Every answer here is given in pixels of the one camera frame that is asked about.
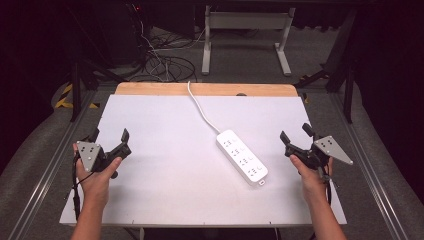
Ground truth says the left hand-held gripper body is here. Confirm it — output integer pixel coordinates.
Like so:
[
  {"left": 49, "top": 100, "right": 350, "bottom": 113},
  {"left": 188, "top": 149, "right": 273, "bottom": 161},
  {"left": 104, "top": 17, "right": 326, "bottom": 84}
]
[{"left": 75, "top": 139, "right": 120, "bottom": 180}]

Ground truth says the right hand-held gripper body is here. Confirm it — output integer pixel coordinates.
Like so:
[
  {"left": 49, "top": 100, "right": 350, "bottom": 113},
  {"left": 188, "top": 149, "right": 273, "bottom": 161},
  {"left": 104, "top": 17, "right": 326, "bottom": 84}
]
[{"left": 293, "top": 135, "right": 355, "bottom": 172}]

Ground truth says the person's left hand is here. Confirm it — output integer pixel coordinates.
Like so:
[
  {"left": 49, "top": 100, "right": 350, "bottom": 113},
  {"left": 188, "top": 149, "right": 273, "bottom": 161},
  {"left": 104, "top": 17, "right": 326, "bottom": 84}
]
[{"left": 72, "top": 143, "right": 123, "bottom": 203}]

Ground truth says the person's right hand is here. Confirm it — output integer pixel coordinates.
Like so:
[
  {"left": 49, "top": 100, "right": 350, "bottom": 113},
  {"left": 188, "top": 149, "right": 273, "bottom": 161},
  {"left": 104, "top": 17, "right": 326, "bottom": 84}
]
[{"left": 288, "top": 153, "right": 334, "bottom": 203}]

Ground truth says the yellow black hazard tape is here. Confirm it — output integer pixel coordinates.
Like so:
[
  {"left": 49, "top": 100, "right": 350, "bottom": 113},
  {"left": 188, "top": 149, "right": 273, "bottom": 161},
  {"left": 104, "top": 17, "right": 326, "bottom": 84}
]
[{"left": 54, "top": 83, "right": 101, "bottom": 110}]

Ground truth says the white power strip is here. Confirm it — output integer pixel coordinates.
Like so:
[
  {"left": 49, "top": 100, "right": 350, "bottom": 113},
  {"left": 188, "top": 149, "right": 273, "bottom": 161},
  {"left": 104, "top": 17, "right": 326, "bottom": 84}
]
[{"left": 215, "top": 129, "right": 269, "bottom": 187}]

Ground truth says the black tripod stand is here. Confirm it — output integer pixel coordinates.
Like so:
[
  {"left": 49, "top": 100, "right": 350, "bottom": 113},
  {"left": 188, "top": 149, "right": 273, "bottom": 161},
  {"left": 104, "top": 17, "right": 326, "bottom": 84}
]
[
  {"left": 64, "top": 6, "right": 128, "bottom": 123},
  {"left": 294, "top": 9, "right": 359, "bottom": 125}
]

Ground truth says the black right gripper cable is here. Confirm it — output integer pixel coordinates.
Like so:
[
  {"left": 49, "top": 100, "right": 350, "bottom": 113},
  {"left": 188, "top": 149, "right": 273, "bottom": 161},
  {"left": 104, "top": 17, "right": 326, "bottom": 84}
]
[{"left": 318, "top": 159, "right": 338, "bottom": 206}]

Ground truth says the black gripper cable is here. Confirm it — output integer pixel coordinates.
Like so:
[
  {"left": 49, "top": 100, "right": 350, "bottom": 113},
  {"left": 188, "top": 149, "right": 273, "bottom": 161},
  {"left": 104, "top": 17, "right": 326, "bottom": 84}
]
[
  {"left": 71, "top": 156, "right": 95, "bottom": 222},
  {"left": 318, "top": 159, "right": 338, "bottom": 206}
]

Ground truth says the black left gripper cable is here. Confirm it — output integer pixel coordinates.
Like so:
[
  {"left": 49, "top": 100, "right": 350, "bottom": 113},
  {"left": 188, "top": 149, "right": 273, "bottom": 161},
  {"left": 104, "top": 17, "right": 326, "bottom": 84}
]
[{"left": 71, "top": 156, "right": 95, "bottom": 222}]

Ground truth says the metal floor rail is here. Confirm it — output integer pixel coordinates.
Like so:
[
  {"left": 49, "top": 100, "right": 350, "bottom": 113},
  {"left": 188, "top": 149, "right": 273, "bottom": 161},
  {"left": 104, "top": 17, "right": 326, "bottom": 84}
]
[
  {"left": 328, "top": 90, "right": 409, "bottom": 240},
  {"left": 7, "top": 90, "right": 98, "bottom": 240}
]

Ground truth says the white power strip cable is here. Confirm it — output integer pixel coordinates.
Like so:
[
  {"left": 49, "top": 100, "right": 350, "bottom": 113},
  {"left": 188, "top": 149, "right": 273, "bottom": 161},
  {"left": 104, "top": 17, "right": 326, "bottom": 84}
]
[{"left": 186, "top": 80, "right": 222, "bottom": 135}]

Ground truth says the tangle of floor cables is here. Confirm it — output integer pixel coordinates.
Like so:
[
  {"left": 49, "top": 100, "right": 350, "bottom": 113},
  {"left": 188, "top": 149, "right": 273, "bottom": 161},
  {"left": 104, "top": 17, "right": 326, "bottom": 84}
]
[{"left": 128, "top": 3, "right": 209, "bottom": 84}]

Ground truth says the white metal table frame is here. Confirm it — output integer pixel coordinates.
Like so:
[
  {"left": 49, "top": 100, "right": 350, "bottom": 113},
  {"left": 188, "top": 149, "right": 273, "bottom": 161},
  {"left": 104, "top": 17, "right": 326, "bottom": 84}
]
[{"left": 201, "top": 5, "right": 297, "bottom": 77}]

